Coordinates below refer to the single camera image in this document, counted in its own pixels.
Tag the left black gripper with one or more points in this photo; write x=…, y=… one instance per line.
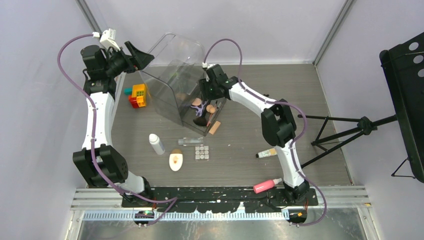
x=139, y=59

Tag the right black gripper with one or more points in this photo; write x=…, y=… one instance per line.
x=203, y=84

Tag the beige makeup sponge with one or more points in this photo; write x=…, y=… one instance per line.
x=211, y=109

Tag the pink round powder puff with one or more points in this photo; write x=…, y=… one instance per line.
x=197, y=102

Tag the clear pulled-out drawer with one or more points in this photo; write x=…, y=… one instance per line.
x=188, y=113

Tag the clear acrylic drawer organizer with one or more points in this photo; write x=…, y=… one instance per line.
x=172, y=76

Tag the black fan makeup brush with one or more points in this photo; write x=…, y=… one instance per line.
x=201, y=120

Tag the purple eyelash curler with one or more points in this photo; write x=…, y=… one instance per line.
x=199, y=109

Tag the pink makeup brush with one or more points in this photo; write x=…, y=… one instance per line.
x=214, y=114

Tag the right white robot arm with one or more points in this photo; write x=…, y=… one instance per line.
x=277, y=124

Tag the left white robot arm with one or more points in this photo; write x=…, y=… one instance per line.
x=99, y=163

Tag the colourful toy block stack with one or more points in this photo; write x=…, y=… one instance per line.
x=137, y=95

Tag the peach concealer stick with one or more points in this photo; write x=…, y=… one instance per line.
x=214, y=127

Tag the clear small bottle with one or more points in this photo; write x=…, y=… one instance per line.
x=191, y=141

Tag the grey square sample palette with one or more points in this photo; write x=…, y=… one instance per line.
x=202, y=153

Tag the white cylindrical bottle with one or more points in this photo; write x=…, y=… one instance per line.
x=156, y=144

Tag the white oval compact case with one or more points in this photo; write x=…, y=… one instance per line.
x=175, y=160

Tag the small printed cream tube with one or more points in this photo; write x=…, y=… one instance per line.
x=266, y=153

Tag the pink spray bottle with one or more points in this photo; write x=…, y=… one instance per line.
x=266, y=185

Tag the black tripod stand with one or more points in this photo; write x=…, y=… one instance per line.
x=364, y=127

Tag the black perforated panel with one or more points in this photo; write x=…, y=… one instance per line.
x=403, y=67

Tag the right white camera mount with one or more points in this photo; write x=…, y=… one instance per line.
x=204, y=65

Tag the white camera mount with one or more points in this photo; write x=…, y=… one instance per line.
x=107, y=39
x=204, y=65

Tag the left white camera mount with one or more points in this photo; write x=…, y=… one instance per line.
x=107, y=39

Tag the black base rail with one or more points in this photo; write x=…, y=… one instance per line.
x=219, y=199

